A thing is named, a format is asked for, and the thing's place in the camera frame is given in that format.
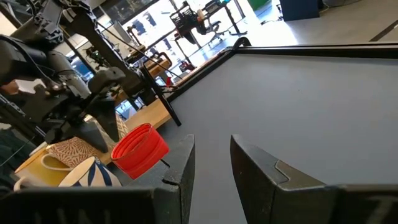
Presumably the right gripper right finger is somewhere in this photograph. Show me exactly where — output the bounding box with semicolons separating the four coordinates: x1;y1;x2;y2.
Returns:
229;134;398;224

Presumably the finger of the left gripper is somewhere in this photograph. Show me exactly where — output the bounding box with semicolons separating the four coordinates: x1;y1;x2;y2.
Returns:
45;121;109;153
86;93;121;142

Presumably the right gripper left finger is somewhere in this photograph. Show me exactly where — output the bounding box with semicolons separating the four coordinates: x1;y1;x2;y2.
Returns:
0;134;196;224

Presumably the orange fern pattern mug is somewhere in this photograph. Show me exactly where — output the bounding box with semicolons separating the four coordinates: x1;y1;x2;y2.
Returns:
41;136;108;172

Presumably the dark blue patterned mug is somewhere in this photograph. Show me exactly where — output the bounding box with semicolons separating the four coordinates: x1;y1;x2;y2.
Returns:
58;155;123;188

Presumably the red ribbed mug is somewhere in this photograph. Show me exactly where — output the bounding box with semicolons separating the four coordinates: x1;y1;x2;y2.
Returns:
110;123;171;180

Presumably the yellow rimmed mug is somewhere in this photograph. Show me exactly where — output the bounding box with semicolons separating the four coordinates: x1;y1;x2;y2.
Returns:
12;176;32;191

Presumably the wooden shelf board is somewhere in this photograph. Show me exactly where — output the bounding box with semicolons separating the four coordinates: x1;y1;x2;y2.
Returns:
14;99;172;187

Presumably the grey-blue table mat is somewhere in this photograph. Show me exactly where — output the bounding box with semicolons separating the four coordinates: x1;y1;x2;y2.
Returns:
158;54;398;224

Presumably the black office chair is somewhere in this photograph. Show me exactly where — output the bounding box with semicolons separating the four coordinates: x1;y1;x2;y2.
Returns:
198;18;224;38

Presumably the dark blue cabinet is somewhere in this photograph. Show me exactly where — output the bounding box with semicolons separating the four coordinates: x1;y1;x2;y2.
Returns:
279;0;321;22

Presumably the green bin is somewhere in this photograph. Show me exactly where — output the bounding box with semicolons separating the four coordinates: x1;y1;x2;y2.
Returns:
247;0;271;12

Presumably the black shelf frame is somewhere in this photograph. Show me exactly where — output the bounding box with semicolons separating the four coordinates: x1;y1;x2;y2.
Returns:
141;65;182;127

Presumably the black wire basket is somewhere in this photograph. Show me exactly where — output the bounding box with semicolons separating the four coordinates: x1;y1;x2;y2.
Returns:
170;4;200;30

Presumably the black aluminium table frame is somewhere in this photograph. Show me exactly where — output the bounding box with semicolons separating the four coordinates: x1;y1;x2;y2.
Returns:
166;43;398;102

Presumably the black frame clamp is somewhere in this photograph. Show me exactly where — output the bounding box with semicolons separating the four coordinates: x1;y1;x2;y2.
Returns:
234;36;252;49

